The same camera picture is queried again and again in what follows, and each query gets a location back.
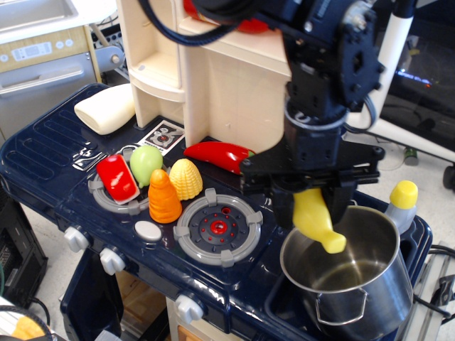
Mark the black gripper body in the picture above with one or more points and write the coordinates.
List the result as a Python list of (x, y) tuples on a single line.
[(311, 157)]

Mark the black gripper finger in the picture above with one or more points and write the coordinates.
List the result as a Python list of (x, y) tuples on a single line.
[(337, 199), (283, 207)]

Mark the yellow toy banana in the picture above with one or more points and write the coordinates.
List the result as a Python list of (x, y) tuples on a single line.
[(312, 218)]

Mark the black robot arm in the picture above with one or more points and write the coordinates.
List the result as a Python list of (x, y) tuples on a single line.
[(330, 49)]

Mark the stainless steel pot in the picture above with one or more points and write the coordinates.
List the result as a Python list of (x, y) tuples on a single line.
[(362, 293)]

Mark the yellow capped grey bottle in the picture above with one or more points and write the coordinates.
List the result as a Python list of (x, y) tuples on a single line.
[(402, 207)]

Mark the red toy chili pepper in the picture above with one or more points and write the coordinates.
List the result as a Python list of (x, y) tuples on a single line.
[(221, 154)]

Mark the green can on floor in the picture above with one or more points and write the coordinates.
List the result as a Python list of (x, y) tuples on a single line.
[(411, 157)]

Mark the cream toy kitchen shelf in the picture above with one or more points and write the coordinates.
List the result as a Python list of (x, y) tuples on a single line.
[(232, 90)]

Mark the yellow toy corn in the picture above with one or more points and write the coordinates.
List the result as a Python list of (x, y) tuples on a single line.
[(186, 179)]

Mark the black caster wheel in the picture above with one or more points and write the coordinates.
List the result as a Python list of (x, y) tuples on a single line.
[(449, 178)]

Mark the orange toy carrot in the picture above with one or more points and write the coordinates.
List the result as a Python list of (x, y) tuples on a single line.
[(164, 205)]

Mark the grey oval button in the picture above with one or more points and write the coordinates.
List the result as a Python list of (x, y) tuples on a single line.
[(148, 231)]

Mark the red toy ketchup bottle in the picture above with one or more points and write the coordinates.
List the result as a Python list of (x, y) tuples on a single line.
[(252, 26)]

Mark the grey stove knob right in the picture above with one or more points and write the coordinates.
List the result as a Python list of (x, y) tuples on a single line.
[(188, 310)]

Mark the grey stove knob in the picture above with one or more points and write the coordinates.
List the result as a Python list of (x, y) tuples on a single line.
[(111, 262), (76, 240), (188, 310)]

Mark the green toy pear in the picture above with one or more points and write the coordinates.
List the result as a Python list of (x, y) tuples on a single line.
[(143, 162)]

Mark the red toy apple slice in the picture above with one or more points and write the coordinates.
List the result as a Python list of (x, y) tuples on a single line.
[(117, 179)]

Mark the navy toy kitchen counter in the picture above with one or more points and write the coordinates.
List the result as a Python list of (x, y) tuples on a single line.
[(223, 251)]

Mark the grey stove knob middle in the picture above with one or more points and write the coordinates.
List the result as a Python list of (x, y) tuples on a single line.
[(111, 262)]

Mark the cream toy bottle lying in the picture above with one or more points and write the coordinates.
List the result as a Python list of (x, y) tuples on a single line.
[(108, 110)]

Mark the grey stove knob left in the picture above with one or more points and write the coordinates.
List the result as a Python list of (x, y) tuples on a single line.
[(76, 240)]

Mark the black box on floor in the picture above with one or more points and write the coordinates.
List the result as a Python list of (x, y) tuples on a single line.
[(23, 262)]

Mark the wooden grey cabinet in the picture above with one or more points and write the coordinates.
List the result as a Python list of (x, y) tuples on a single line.
[(50, 49)]

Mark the yellow sponge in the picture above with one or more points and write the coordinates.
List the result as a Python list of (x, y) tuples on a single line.
[(27, 328)]

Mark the white stand frame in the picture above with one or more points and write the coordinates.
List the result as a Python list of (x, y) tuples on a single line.
[(397, 30)]

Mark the aluminium rail frame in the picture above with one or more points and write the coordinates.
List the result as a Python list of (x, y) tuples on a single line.
[(433, 306)]

